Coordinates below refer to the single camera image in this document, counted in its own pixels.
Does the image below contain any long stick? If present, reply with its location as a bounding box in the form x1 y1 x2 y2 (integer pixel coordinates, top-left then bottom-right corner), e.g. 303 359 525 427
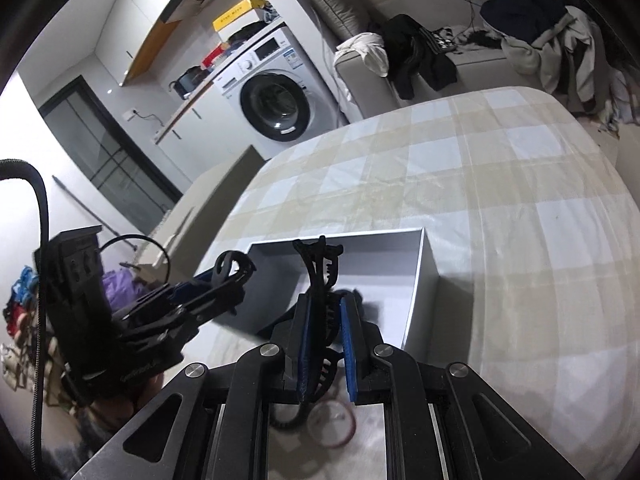
52 176 137 252

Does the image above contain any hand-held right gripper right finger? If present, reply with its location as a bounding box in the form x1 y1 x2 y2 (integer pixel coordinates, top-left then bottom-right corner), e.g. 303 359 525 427
340 294 587 480

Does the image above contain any pile of clothes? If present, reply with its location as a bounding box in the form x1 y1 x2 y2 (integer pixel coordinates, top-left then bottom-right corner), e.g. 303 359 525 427
479 0 628 117

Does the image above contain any black framed glass door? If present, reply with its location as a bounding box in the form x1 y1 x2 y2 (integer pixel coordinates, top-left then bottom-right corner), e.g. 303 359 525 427
39 75 184 234

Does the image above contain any grey cardboard box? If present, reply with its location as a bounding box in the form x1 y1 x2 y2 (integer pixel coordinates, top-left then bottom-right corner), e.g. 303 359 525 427
200 227 441 352

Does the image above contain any white washing machine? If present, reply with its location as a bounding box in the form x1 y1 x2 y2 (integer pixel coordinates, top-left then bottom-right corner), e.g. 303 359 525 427
215 22 349 161

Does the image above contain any white garment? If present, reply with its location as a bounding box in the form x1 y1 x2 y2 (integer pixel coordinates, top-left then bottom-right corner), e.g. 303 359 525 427
335 32 391 79

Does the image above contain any thin black cable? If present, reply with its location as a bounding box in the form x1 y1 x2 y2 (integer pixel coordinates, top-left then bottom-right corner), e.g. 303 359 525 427
100 234 172 287

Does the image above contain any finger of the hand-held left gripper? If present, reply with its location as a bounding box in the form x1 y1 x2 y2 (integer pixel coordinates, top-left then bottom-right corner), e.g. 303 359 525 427
149 266 222 307
114 279 249 342

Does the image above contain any shoe rack with shoes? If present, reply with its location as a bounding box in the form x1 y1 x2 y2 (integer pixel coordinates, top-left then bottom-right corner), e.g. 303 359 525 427
1 266 42 393

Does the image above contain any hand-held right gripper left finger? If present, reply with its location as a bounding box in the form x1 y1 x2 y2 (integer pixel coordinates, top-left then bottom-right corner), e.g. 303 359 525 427
71 293 315 480

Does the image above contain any black garment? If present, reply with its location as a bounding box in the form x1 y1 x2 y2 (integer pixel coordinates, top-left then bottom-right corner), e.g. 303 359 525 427
382 14 459 101

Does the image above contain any grey pillow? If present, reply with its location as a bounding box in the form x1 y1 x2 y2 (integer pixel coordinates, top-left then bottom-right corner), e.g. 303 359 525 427
305 0 372 44

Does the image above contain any black braided cable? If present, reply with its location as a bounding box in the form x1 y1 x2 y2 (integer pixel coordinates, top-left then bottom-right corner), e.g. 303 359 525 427
0 159 51 476

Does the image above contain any yellow box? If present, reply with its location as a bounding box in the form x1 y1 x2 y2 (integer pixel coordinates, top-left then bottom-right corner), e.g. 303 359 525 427
212 0 267 34

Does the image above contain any beige sofa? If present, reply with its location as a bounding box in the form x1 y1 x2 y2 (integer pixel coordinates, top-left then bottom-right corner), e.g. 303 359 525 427
305 0 640 118

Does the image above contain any black cooking pot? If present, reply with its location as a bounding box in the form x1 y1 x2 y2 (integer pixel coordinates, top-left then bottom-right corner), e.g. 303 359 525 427
171 66 209 99

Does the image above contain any black hair claw clip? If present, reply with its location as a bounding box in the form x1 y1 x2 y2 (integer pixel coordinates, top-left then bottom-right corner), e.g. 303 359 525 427
212 249 258 318
270 237 347 433

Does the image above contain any brown cardboard box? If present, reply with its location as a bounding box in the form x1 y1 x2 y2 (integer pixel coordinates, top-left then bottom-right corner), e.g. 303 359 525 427
149 145 274 272

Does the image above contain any purple bag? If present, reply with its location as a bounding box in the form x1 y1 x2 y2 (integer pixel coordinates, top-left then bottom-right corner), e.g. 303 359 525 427
102 269 152 312

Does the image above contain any white lower kitchen cabinet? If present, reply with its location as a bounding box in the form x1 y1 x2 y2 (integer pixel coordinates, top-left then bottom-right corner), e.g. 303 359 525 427
154 91 257 182

